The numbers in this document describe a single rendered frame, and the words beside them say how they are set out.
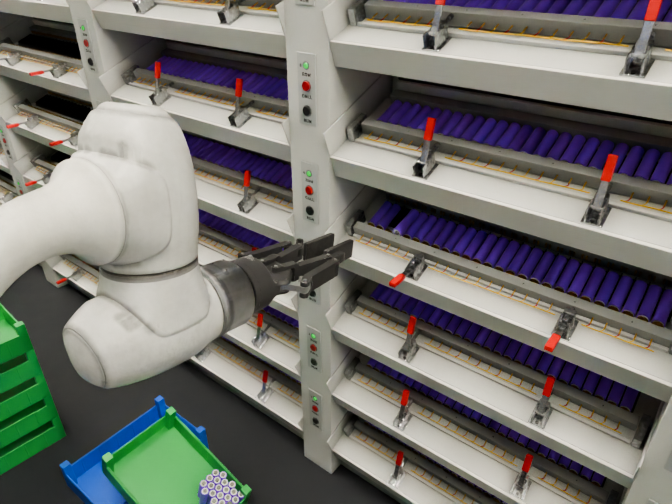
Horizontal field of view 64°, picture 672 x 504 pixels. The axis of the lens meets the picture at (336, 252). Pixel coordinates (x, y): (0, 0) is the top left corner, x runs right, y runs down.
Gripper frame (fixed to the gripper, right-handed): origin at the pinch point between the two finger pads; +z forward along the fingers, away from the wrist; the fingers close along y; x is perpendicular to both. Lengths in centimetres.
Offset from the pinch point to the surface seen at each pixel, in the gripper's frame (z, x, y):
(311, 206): 14.1, -0.3, 15.1
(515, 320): 15.7, 8.1, -26.8
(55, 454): -14, 81, 75
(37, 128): 19, 6, 132
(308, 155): 12.6, -10.3, 15.6
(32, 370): -15, 55, 79
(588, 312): 18.7, 4.0, -36.2
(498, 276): 19.1, 3.3, -21.5
